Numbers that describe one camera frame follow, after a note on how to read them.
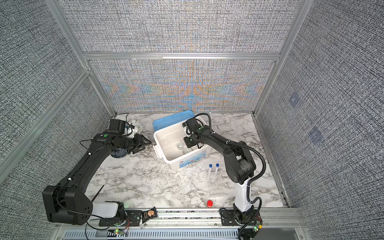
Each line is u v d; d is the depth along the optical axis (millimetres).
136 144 694
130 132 732
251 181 526
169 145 949
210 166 749
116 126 635
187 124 775
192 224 730
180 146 984
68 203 398
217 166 757
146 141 756
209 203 764
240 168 509
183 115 1173
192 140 801
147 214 731
